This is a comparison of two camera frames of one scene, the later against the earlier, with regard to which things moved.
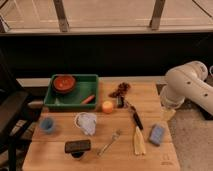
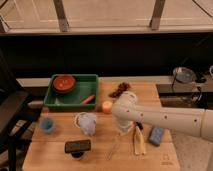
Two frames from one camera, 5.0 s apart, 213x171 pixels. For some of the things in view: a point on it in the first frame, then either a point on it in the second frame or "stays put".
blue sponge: (157, 133) stays put
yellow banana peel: (139, 142) stays put
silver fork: (114, 136) → (115, 147)
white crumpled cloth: (86, 122) stays put
